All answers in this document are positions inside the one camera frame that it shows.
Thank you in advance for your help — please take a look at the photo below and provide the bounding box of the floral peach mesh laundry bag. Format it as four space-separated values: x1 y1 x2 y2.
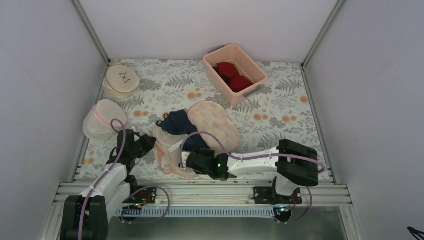
152 101 241 179

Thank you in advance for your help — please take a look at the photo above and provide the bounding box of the navy blue bra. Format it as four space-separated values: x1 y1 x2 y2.
156 109 210 152

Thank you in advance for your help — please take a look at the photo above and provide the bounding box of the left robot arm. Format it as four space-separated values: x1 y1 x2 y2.
60 129 157 240

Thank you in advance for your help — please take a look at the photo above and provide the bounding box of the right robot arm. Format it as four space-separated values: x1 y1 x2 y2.
179 139 325 204

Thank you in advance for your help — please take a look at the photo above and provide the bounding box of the white pink-trimmed mesh laundry bag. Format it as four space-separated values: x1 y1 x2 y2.
82 99 128 141

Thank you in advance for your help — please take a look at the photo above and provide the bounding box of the beige round mesh laundry bag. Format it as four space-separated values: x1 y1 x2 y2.
102 65 141 101

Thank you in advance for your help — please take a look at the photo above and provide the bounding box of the red bra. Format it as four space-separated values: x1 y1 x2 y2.
213 62 253 93

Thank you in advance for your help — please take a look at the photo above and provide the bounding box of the pink plastic bin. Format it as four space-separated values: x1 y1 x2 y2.
203 43 268 106

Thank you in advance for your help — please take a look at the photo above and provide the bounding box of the floral patterned table mat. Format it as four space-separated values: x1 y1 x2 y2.
112 59 325 162

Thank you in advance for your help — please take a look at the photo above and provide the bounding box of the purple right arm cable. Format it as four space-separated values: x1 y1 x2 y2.
178 131 327 226

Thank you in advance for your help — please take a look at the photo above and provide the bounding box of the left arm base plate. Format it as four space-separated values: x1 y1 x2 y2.
123 187 157 205

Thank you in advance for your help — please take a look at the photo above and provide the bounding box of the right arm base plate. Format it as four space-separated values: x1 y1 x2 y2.
252 186 303 205

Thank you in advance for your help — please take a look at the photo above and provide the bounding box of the aluminium front rail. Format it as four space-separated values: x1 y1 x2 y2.
52 180 354 208

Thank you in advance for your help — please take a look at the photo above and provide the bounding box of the aluminium frame post left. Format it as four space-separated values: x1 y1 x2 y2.
70 0 111 65

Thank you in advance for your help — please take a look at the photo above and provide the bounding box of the aluminium frame post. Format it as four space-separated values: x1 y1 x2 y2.
301 0 346 70
70 0 111 65

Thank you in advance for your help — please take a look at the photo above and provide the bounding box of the aluminium frame post right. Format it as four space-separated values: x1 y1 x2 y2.
301 0 346 70

